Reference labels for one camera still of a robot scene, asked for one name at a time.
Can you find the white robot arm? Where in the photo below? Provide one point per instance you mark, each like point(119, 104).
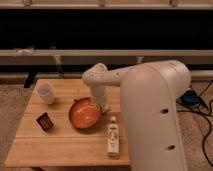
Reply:
point(148, 94)

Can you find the orange ceramic bowl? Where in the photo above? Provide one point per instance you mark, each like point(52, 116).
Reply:
point(83, 113)

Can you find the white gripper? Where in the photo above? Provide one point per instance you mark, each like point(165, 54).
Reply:
point(99, 96)

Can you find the small dark brown box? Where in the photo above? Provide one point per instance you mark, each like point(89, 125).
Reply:
point(45, 122)

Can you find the white plastic bottle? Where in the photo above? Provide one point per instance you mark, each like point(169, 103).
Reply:
point(113, 137)

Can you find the white plastic cup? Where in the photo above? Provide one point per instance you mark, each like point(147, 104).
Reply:
point(46, 92)

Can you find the blue device on floor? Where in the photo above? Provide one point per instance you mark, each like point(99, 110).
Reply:
point(190, 98)

